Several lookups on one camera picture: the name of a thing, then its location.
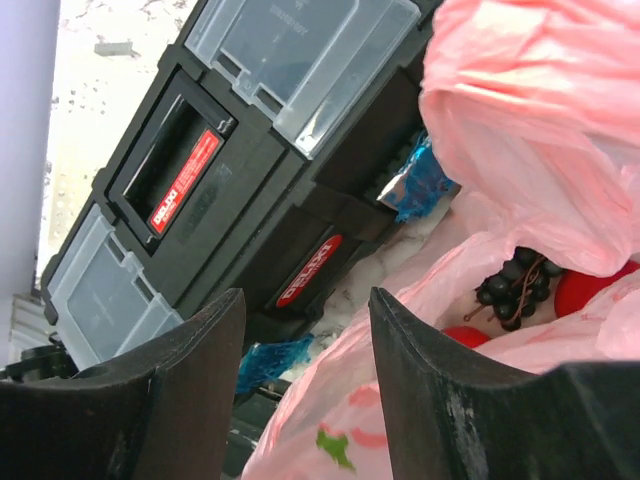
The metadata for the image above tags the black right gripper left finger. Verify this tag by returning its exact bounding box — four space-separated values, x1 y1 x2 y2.
1 289 245 479

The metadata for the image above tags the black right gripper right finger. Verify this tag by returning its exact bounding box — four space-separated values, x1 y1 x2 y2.
369 288 639 479

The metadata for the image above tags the red fake apple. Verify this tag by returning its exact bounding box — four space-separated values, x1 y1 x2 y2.
554 260 639 318

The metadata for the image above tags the pink plastic bag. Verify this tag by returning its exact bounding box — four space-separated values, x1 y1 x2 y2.
243 1 639 479

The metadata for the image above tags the red fake pomegranate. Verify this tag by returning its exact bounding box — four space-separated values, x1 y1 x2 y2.
442 325 491 349

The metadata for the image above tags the black fake grape bunch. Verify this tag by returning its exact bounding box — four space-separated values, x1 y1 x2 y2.
463 246 567 332

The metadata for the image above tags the blue foil wrapper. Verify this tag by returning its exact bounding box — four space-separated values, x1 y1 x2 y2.
376 130 458 222

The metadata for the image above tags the black plastic toolbox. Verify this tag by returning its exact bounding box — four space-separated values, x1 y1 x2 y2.
43 1 437 369

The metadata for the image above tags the white perforated plastic basket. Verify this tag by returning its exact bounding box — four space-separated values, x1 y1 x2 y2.
36 0 195 272

